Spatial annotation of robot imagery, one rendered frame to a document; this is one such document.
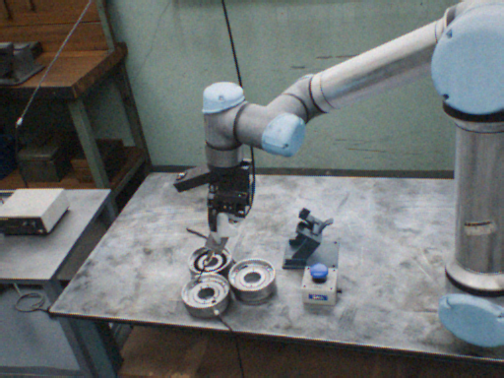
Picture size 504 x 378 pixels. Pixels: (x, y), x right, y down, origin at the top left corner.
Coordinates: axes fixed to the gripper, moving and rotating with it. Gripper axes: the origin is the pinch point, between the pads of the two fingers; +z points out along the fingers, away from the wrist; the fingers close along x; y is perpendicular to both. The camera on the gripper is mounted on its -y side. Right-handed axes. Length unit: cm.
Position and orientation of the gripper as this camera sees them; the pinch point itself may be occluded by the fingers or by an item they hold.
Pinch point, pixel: (218, 233)
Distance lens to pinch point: 117.6
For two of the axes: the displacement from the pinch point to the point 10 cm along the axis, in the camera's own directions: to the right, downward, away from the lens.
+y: 9.7, 1.5, -2.1
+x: 2.6, -5.7, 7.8
